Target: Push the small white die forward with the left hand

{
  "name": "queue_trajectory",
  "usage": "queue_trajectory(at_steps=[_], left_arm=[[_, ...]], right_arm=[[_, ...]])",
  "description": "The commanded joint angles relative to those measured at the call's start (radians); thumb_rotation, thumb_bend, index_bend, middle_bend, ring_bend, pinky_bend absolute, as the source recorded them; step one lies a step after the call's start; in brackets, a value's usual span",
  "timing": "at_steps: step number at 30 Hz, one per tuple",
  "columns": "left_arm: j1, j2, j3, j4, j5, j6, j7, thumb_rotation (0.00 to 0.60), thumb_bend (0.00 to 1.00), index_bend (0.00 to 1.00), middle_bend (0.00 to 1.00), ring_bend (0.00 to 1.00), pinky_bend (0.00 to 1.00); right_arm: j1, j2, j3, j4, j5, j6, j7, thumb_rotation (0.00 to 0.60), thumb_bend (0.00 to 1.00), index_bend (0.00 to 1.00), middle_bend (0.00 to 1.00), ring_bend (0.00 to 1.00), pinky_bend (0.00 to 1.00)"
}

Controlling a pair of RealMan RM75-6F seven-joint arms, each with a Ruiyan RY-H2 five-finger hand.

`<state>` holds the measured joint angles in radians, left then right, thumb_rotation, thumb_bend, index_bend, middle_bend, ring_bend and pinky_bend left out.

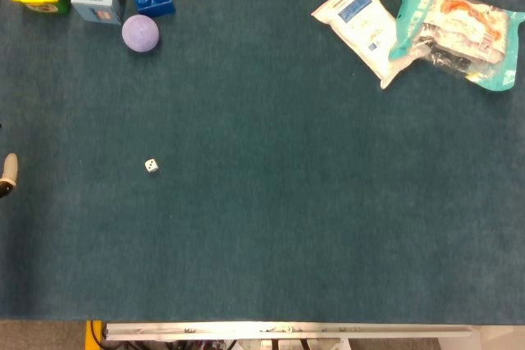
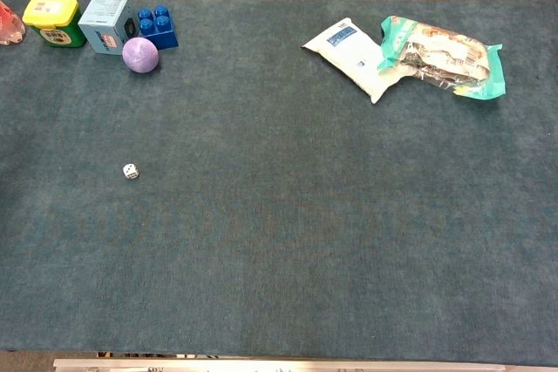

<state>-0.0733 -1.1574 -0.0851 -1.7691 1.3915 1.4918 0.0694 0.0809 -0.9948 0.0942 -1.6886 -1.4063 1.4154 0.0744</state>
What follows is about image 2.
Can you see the pink plastic bottle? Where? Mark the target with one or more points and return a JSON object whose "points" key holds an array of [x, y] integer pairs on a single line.
{"points": [[8, 25]]}

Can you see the aluminium frame rail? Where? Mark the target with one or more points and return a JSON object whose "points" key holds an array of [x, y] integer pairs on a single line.
{"points": [[279, 365]]}

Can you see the yellow-lidded green container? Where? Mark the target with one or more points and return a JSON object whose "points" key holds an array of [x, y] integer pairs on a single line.
{"points": [[54, 21]]}

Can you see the teal snack bag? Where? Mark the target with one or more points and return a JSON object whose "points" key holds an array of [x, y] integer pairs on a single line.
{"points": [[449, 58]]}

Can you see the light blue carton box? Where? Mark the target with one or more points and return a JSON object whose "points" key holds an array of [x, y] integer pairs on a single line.
{"points": [[106, 23]]}

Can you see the white blue-printed pouch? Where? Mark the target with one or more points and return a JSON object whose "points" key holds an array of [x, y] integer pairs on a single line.
{"points": [[349, 56]]}

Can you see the blue toy building brick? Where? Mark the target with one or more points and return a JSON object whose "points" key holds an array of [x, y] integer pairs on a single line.
{"points": [[158, 28]]}

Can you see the small white die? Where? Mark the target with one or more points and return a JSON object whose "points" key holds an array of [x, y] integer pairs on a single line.
{"points": [[130, 171]]}

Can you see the purple ball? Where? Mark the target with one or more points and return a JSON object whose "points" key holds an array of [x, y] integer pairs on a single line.
{"points": [[140, 55]]}

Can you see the green felt table mat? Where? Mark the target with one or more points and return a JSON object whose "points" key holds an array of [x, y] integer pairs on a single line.
{"points": [[279, 198]]}

